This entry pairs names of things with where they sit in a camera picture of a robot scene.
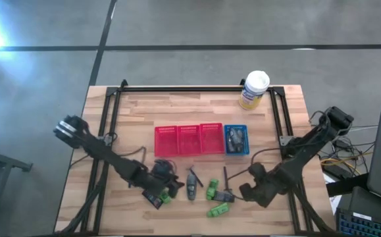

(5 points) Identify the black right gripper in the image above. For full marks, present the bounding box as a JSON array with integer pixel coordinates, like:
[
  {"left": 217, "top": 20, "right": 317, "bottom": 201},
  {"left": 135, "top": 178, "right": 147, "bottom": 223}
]
[{"left": 239, "top": 174, "right": 285, "bottom": 209}]

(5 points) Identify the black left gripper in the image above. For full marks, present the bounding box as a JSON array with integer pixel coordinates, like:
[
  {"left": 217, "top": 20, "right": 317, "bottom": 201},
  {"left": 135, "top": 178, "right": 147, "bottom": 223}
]
[{"left": 137, "top": 171, "right": 185, "bottom": 199}]

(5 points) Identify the grey black tool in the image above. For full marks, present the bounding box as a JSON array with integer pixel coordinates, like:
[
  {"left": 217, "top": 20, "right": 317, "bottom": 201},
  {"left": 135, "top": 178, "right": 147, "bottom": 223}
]
[{"left": 186, "top": 173, "right": 198, "bottom": 201}]

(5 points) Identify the grey roll-on bottle with label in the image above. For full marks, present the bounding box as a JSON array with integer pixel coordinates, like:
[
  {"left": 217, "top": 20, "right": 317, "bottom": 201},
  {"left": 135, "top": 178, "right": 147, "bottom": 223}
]
[{"left": 236, "top": 128, "right": 245, "bottom": 149}]

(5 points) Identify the dark grey toiletry bottle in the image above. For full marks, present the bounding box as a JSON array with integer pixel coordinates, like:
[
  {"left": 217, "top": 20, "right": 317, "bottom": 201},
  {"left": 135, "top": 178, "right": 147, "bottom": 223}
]
[{"left": 228, "top": 128, "right": 238, "bottom": 153}]

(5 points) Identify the blue plastic slotted basket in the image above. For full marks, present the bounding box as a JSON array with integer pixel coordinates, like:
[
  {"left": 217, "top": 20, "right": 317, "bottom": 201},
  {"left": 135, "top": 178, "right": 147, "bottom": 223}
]
[{"left": 223, "top": 124, "right": 251, "bottom": 156}]

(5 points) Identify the black equipment case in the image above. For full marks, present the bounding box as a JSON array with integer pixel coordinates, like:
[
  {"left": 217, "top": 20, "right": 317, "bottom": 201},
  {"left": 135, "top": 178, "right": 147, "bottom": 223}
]
[{"left": 336, "top": 186, "right": 381, "bottom": 220}]

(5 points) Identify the Lysol wipes canister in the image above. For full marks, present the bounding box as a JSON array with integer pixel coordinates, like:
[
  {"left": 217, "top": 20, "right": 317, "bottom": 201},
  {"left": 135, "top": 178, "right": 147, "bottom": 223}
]
[{"left": 238, "top": 70, "right": 271, "bottom": 111}]

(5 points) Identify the backlit computer keyboard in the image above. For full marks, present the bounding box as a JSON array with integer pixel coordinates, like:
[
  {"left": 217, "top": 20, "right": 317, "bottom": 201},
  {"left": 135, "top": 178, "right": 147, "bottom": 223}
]
[{"left": 336, "top": 208, "right": 381, "bottom": 237}]

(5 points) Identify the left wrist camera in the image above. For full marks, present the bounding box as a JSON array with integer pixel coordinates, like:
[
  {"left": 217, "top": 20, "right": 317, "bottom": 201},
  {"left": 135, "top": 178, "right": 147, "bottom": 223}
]
[{"left": 151, "top": 159, "right": 178, "bottom": 176}]

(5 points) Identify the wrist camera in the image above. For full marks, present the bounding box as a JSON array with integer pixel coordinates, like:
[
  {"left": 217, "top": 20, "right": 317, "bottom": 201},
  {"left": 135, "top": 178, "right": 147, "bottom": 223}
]
[
  {"left": 151, "top": 159, "right": 178, "bottom": 176},
  {"left": 247, "top": 162, "right": 267, "bottom": 182}
]

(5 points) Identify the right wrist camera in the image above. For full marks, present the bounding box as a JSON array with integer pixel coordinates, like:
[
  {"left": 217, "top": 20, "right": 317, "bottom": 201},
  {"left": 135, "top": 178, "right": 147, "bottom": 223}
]
[{"left": 247, "top": 162, "right": 267, "bottom": 182}]

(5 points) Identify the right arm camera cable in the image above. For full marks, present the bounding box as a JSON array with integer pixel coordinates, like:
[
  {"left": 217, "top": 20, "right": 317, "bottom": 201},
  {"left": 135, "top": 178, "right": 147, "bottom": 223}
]
[{"left": 226, "top": 147, "right": 292, "bottom": 181}]

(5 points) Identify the yellow cable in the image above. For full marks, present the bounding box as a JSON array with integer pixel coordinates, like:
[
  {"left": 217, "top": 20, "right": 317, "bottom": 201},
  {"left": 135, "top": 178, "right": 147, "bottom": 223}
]
[{"left": 320, "top": 158, "right": 362, "bottom": 175}]

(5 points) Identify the black aluminium rig frame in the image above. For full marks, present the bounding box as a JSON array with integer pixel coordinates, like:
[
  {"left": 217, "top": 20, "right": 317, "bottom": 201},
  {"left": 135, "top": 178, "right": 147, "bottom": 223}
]
[{"left": 58, "top": 78, "right": 336, "bottom": 236}]

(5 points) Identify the black cable bundle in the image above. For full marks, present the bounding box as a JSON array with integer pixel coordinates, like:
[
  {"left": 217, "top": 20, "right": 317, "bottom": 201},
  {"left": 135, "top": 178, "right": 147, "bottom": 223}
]
[{"left": 315, "top": 124, "right": 380, "bottom": 178}]

